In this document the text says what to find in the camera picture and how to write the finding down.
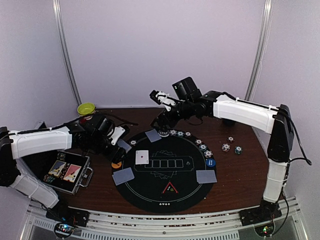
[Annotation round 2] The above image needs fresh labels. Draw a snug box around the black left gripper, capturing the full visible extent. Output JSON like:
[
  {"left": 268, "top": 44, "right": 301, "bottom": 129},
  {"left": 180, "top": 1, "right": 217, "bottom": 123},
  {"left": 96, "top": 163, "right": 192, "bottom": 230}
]
[{"left": 89, "top": 134, "right": 128, "bottom": 164}]

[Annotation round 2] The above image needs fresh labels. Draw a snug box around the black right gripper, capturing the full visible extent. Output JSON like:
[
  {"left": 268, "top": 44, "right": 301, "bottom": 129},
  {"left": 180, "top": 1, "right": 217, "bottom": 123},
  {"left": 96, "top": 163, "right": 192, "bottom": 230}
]
[{"left": 150, "top": 99, "right": 194, "bottom": 133}]

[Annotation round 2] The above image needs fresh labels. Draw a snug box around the clear round dealer button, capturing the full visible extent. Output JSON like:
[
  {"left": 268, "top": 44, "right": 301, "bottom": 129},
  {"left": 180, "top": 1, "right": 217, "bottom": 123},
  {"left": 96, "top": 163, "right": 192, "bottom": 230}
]
[{"left": 158, "top": 131, "right": 170, "bottom": 138}]

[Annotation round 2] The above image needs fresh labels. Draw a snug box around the blue card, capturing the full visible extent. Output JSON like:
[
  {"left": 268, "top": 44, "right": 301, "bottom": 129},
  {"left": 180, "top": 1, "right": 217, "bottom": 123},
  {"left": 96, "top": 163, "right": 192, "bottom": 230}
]
[
  {"left": 112, "top": 167, "right": 135, "bottom": 186},
  {"left": 196, "top": 170, "right": 217, "bottom": 184},
  {"left": 145, "top": 129, "right": 162, "bottom": 143}
]

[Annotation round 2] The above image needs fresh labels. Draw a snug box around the blue playing card deck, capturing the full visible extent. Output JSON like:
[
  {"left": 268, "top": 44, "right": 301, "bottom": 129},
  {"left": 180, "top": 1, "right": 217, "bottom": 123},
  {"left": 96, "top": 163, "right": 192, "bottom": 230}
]
[{"left": 117, "top": 139, "right": 132, "bottom": 153}]

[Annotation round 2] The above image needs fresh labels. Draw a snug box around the ace of diamonds card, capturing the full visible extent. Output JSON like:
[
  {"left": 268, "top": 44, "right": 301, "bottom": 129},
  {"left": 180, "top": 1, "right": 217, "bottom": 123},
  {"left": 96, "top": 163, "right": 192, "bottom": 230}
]
[{"left": 135, "top": 150, "right": 149, "bottom": 165}]

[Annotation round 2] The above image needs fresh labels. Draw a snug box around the orange round blind button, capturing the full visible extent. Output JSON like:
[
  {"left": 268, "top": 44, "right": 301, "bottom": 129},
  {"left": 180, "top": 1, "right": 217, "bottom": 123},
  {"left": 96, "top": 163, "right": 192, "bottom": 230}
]
[{"left": 111, "top": 162, "right": 122, "bottom": 169}]

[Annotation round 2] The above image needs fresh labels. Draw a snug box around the blue round blind button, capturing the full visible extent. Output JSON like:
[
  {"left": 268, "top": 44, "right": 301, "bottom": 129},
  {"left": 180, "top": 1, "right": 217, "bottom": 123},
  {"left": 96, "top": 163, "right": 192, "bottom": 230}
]
[{"left": 205, "top": 158, "right": 216, "bottom": 168}]

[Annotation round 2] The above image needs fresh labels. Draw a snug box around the red black triangle marker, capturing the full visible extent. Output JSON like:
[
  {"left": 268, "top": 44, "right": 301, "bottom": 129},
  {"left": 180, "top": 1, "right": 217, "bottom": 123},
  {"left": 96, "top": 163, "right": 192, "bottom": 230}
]
[{"left": 162, "top": 182, "right": 179, "bottom": 194}]

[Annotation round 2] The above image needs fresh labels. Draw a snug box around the blue white poker chip stack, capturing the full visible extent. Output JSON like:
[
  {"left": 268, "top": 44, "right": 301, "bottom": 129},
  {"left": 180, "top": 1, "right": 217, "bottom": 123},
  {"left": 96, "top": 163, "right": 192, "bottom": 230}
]
[{"left": 221, "top": 143, "right": 231, "bottom": 152}]

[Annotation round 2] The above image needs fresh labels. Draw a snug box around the green poker chip stack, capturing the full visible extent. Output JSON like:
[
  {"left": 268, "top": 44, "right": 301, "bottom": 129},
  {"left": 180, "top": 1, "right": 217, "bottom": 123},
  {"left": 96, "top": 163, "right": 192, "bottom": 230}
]
[{"left": 234, "top": 146, "right": 243, "bottom": 155}]

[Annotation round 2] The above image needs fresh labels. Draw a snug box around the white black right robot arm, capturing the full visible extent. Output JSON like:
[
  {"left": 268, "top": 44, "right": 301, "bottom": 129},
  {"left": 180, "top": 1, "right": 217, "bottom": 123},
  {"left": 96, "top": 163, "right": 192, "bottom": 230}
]
[{"left": 149, "top": 77, "right": 300, "bottom": 225}]

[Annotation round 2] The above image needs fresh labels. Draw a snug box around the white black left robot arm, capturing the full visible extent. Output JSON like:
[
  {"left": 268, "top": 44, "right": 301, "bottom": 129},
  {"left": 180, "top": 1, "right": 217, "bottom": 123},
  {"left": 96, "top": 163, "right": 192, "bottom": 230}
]
[{"left": 0, "top": 113, "right": 132, "bottom": 222}]

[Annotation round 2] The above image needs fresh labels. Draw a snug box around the green bowl on red saucer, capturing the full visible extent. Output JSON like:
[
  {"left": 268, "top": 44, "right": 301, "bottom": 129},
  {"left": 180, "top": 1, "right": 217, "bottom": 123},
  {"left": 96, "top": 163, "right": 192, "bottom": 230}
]
[{"left": 77, "top": 102, "right": 96, "bottom": 117}]

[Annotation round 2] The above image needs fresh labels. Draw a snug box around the red card box in case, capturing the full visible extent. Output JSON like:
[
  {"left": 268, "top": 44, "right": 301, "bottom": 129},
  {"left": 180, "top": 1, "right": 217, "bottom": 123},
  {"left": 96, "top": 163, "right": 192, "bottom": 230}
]
[{"left": 63, "top": 164, "right": 82, "bottom": 183}]

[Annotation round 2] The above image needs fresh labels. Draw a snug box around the aluminium poker case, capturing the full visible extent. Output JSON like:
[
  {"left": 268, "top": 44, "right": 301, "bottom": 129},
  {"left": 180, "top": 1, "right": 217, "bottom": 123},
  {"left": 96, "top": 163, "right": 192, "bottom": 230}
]
[{"left": 39, "top": 150, "right": 94, "bottom": 195}]

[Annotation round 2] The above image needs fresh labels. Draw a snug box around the round black poker mat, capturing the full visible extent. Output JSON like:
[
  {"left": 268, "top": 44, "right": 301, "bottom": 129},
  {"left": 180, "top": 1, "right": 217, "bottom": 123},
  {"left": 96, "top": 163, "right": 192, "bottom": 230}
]
[{"left": 112, "top": 132, "right": 217, "bottom": 214}]

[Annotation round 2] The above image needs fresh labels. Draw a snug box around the blue card box in case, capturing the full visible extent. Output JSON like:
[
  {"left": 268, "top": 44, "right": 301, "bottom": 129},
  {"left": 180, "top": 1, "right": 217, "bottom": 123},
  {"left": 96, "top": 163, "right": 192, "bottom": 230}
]
[{"left": 48, "top": 160, "right": 66, "bottom": 178}]

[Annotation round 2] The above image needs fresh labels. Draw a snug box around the dark blue enamel mug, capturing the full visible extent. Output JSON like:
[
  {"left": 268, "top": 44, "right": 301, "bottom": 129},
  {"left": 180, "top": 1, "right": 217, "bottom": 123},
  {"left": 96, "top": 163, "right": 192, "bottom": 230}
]
[{"left": 222, "top": 119, "right": 236, "bottom": 127}]

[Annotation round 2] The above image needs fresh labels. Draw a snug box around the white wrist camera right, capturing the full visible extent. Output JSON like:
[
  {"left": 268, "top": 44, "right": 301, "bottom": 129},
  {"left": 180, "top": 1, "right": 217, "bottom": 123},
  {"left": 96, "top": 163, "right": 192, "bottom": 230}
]
[{"left": 149, "top": 90, "right": 177, "bottom": 112}]

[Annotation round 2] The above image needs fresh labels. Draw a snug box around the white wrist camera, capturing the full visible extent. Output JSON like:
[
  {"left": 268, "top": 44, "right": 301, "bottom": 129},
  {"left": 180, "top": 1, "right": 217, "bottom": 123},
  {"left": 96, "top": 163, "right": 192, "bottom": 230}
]
[
  {"left": 108, "top": 126, "right": 126, "bottom": 146},
  {"left": 149, "top": 90, "right": 177, "bottom": 112}
]

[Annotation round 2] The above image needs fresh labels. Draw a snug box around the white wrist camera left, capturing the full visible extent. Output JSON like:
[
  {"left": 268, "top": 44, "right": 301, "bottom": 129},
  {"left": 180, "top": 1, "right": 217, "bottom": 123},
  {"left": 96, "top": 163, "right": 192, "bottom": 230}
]
[{"left": 108, "top": 126, "right": 126, "bottom": 146}]

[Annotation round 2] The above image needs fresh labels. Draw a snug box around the aluminium front rail frame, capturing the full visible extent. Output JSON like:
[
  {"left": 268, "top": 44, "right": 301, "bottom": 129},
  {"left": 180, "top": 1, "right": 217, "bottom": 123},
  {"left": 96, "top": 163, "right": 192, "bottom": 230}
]
[{"left": 18, "top": 196, "right": 308, "bottom": 240}]

